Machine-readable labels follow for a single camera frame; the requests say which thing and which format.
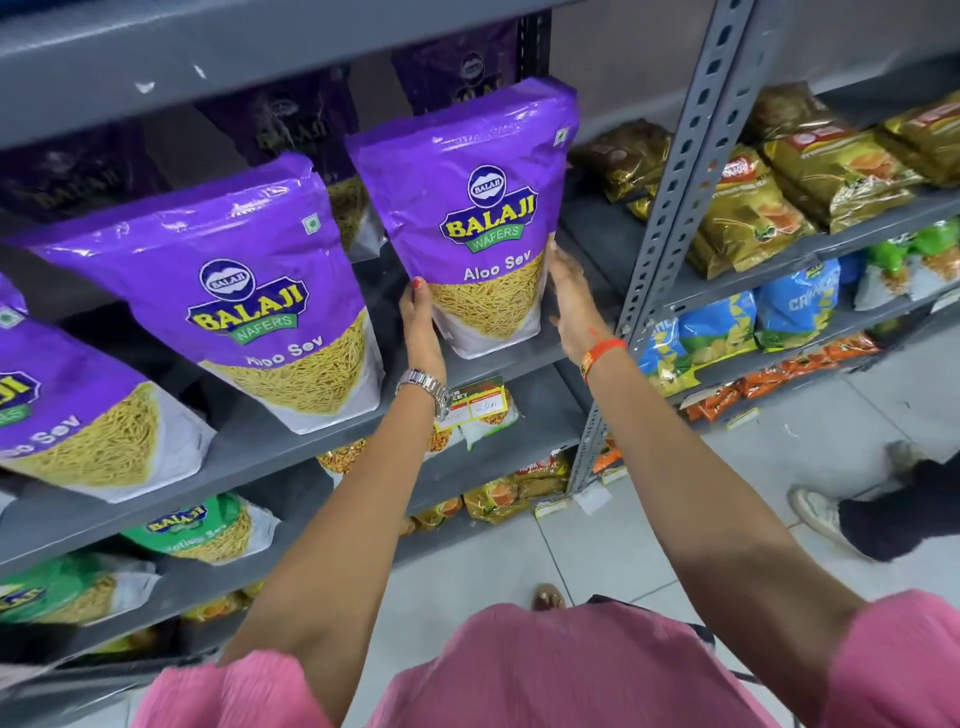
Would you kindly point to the grey metal shelf rack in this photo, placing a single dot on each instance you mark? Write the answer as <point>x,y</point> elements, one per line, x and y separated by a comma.
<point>862,232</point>
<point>262,450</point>

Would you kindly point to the person's left hand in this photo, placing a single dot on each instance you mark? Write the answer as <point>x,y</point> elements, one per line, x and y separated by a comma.
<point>421,330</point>

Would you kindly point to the white shelf price tag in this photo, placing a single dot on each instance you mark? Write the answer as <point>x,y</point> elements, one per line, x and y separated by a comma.
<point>595,499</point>

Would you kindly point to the row of purple snack packets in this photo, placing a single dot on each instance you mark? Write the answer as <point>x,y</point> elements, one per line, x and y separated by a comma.
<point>225,255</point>

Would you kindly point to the person's right fingers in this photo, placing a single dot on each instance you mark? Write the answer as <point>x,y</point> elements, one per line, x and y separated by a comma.
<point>561,266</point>

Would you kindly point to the yellow snack packet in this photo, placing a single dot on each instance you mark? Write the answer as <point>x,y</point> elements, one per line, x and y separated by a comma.
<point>495,499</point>
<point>439,512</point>
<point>544,472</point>

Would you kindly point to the row of orange snack packets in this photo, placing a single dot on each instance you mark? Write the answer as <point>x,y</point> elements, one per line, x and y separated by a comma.
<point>780,371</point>

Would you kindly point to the silver wrist watch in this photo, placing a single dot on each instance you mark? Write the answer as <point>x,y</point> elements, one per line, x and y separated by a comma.
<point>427,386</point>

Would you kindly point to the person's left forearm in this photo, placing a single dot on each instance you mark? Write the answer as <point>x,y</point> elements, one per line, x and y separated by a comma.
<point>352,540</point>

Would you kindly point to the purple snack pouch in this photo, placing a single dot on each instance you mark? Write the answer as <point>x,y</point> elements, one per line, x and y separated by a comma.
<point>480,202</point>

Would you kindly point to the red yellow price label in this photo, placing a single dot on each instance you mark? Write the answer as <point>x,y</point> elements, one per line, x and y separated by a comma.
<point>480,401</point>

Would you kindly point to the person's sandal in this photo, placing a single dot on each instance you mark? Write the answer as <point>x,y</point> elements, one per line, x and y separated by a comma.
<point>549,598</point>

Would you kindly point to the small white green snack packet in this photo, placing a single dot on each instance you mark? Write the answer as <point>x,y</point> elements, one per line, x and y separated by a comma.
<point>491,424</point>

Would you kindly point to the person's pink garment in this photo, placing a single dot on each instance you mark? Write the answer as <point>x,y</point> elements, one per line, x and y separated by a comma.
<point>570,675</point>

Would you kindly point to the brown gold snack packet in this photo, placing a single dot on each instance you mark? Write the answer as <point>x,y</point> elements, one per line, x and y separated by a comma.
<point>622,157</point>

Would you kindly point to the perforated grey upright post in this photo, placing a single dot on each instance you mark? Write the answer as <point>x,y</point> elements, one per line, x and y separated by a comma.
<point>686,150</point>

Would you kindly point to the orange mixed snack packet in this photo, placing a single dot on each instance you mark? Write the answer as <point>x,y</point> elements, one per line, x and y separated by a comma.
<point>341,456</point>

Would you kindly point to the person's right forearm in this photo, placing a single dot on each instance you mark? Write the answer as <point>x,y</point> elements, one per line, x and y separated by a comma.
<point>697,517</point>

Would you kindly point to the blue chips packet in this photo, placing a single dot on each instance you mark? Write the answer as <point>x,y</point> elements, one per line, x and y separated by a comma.
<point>705,337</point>
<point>799,304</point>

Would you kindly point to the person's left thumb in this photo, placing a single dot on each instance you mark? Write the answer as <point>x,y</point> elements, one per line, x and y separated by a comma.
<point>420,300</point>

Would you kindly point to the yellow shelf price tag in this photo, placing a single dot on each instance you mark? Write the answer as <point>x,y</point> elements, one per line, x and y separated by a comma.
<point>551,508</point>

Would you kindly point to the person's right hand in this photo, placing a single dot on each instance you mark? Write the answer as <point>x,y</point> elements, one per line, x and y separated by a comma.
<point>581,307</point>

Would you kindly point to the orange wristband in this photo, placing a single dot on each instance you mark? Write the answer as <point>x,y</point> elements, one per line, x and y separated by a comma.
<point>600,352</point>

